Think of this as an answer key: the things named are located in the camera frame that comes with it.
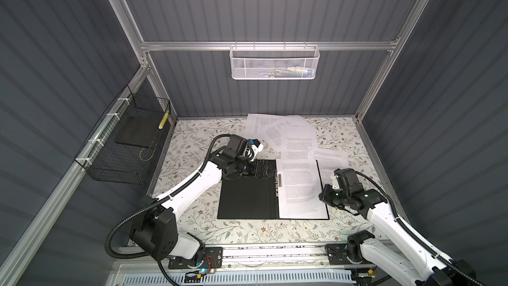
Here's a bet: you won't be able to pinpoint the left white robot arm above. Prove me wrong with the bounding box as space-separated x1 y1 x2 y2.
129 134 279 266

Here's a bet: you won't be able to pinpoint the pens in white basket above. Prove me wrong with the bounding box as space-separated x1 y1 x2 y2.
259 67 315 79

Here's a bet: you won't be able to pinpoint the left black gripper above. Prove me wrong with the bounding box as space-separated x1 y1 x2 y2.
234 158 275 179

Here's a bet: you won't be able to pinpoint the grey folder with black inside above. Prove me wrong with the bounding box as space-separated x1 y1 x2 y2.
216 159 330 221

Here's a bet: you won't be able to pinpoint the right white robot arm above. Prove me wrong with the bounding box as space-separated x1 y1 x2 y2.
319 168 480 285

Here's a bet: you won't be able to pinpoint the floral table mat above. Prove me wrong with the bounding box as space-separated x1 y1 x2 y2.
150 117 405 244

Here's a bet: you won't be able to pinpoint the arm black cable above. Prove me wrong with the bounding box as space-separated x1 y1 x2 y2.
352 170 487 286
104 134 235 286

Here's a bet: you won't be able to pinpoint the printed sheet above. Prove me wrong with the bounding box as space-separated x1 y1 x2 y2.
309 148 349 185
243 113 283 140
276 159 329 221

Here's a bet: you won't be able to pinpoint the white wire basket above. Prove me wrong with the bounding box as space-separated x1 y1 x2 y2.
229 44 320 80

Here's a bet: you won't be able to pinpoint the black pad in basket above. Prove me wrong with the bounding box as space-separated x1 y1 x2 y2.
115 117 162 148

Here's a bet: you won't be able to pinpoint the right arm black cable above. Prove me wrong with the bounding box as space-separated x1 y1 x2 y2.
352 170 487 286

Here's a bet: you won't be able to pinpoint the yellow marker in black basket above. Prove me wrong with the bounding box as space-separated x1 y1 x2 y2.
158 111 169 130

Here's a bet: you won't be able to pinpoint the black wire basket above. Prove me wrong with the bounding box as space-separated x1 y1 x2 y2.
75 87 171 185

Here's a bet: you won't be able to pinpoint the printed sheet near left arm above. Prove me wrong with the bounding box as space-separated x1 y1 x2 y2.
261 116 318 160

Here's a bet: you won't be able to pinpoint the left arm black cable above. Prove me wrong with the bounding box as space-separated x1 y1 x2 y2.
104 134 235 286

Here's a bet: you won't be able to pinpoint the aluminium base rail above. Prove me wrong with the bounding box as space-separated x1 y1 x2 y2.
114 240 433 275

